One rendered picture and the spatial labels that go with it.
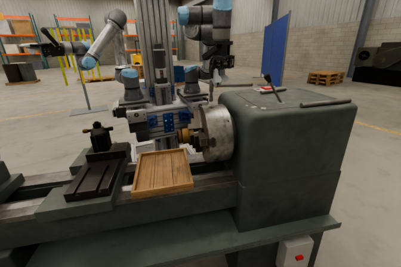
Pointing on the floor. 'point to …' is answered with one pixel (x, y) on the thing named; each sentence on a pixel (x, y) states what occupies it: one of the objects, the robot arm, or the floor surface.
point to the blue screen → (275, 49)
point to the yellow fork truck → (136, 57)
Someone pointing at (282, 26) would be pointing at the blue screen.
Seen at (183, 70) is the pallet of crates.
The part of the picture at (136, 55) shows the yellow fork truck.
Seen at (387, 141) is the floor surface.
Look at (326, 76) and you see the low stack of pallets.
